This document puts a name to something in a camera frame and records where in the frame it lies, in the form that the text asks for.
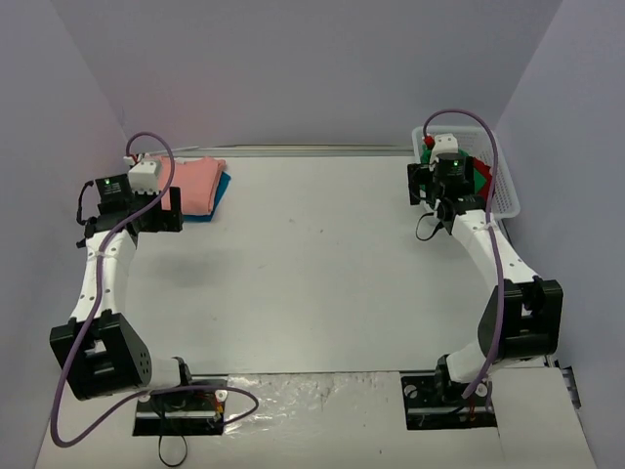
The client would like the green t shirt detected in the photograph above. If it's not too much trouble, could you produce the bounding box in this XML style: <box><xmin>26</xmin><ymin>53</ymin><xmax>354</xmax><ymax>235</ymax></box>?
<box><xmin>420</xmin><ymin>146</ymin><xmax>492</xmax><ymax>198</ymax></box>

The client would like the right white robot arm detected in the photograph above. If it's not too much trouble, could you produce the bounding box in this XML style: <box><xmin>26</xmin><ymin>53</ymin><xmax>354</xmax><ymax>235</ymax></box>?
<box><xmin>407</xmin><ymin>153</ymin><xmax>563</xmax><ymax>404</ymax></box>

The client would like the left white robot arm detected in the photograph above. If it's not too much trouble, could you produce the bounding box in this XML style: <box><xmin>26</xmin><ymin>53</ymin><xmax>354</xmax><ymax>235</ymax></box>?
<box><xmin>50</xmin><ymin>174</ymin><xmax>197</xmax><ymax>408</ymax></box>

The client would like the red t shirt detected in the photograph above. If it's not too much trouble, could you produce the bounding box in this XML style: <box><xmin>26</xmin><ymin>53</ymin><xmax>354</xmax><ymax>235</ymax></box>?
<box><xmin>473</xmin><ymin>157</ymin><xmax>493</xmax><ymax>200</ymax></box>

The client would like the white plastic basket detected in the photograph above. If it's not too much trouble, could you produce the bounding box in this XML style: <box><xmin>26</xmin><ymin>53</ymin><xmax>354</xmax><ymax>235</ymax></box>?
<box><xmin>428</xmin><ymin>125</ymin><xmax>521</xmax><ymax>220</ymax></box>

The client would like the blue folded t shirt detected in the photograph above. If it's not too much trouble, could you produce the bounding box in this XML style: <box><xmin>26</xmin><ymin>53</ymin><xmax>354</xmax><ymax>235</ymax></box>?
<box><xmin>184</xmin><ymin>172</ymin><xmax>231</xmax><ymax>223</ymax></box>

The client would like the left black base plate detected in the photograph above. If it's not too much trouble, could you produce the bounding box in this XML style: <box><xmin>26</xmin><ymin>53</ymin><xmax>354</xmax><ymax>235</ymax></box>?
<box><xmin>132</xmin><ymin>391</ymin><xmax>228</xmax><ymax>437</ymax></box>

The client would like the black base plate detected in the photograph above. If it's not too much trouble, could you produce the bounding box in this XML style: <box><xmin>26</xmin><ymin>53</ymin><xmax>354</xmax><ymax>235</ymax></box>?
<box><xmin>400</xmin><ymin>371</ymin><xmax>497</xmax><ymax>431</ymax></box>
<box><xmin>132</xmin><ymin>391</ymin><xmax>228</xmax><ymax>437</ymax></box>

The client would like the thin black cable loop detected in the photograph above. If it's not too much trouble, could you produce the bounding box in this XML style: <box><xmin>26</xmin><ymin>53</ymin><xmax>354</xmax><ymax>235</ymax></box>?
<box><xmin>156</xmin><ymin>432</ymin><xmax>188</xmax><ymax>467</ymax></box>

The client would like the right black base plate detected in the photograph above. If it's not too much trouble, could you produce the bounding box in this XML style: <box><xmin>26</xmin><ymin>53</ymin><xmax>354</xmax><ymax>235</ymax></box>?
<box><xmin>400</xmin><ymin>371</ymin><xmax>497</xmax><ymax>431</ymax></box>

